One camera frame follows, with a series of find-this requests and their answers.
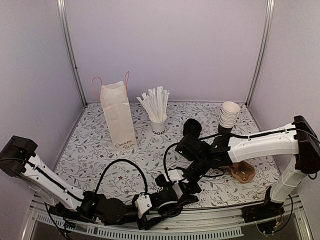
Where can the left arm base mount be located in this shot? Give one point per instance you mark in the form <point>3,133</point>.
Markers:
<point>60,210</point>

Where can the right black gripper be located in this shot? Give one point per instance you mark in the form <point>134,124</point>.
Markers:
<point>186,198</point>

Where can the aluminium front rail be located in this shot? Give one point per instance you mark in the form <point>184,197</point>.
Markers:
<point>225,223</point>

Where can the black paper coffee cup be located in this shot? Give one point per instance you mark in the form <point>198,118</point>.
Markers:
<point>166,201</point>

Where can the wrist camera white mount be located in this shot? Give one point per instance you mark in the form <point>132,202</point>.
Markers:
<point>174,175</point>
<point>143,204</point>

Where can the stack of paper cups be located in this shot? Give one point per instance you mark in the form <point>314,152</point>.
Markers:
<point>228,116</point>

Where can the brown cardboard cup carrier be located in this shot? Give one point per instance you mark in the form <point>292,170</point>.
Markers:
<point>242,171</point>

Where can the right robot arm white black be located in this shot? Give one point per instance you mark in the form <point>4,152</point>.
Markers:
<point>296,139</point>

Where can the white paper bag orange handles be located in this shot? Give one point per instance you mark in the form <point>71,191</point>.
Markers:
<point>117,112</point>

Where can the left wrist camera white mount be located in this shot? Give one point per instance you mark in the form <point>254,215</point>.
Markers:
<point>143,204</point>

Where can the white cup holding straws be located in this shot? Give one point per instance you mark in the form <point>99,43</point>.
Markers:
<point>158,128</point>

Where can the right aluminium frame post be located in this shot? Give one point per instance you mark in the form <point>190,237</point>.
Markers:
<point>267,25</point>

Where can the floral table mat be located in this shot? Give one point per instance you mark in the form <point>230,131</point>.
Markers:
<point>89,161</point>

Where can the bundle of white wrapped straws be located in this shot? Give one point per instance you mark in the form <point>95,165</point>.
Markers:
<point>155,103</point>

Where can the aluminium frame post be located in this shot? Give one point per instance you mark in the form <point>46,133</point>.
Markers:
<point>61,6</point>
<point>267,25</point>

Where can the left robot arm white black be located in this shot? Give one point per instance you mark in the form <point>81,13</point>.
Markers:
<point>18,159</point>

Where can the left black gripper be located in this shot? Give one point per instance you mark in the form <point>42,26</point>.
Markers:
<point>152,222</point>

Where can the left aluminium frame post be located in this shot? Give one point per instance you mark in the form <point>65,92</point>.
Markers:
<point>61,6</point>

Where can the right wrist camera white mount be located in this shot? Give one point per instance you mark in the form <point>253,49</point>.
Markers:
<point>174,175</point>

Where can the stack of black cup lids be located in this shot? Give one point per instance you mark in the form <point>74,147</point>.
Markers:
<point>192,127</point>

